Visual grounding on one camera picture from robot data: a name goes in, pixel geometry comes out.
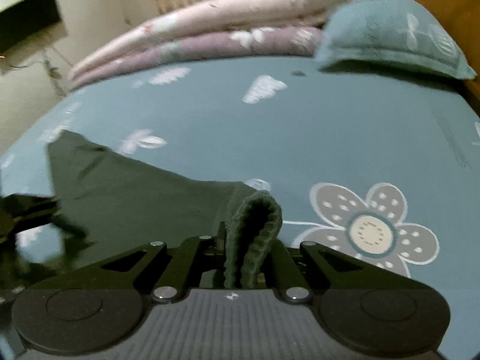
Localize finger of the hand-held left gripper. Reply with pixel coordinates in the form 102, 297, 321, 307
0, 194, 87, 241

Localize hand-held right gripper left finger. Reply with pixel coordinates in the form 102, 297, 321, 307
49, 221, 227, 304

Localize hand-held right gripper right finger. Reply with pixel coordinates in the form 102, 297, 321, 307
259, 241, 432, 304

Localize dark green shorts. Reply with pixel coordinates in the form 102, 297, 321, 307
45, 129, 284, 289

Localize bed with blue-grey printed sheet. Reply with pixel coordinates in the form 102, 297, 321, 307
0, 54, 480, 360

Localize folded pink purple floral quilt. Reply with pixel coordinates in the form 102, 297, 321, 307
67, 0, 387, 91

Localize blue-grey printed pillow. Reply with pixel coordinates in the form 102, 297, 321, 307
313, 0, 477, 81

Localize wall cable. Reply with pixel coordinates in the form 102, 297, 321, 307
0, 45, 72, 94

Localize black wall-mounted screen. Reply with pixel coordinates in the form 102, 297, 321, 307
0, 0, 64, 53

